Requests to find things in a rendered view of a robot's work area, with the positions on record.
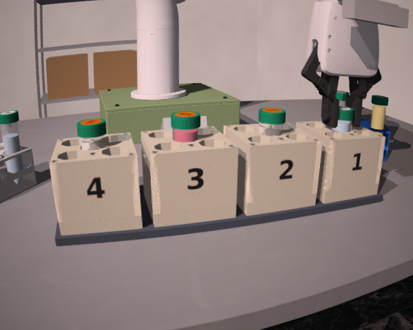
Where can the blue tube rack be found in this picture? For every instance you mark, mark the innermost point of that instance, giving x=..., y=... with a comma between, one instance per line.
x=386, y=131

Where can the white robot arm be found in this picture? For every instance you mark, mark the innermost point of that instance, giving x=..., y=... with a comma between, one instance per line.
x=158, y=41

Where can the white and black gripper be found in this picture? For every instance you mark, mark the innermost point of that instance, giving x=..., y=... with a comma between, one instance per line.
x=340, y=47

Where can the white tube rack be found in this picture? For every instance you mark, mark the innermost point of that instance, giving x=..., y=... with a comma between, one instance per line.
x=7, y=187

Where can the pink tube with green cap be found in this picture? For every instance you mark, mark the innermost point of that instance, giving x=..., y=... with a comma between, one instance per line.
x=185, y=126

